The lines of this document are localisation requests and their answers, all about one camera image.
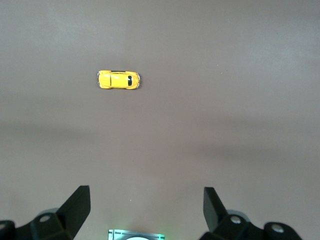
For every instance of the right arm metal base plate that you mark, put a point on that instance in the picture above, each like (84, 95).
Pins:
(115, 235)

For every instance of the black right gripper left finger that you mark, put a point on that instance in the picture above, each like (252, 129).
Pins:
(72, 212)

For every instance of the yellow beetle toy car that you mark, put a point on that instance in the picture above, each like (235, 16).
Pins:
(117, 80)

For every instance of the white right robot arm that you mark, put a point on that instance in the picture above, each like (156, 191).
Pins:
(136, 238)

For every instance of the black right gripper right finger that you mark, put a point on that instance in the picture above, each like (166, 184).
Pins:
(215, 215)

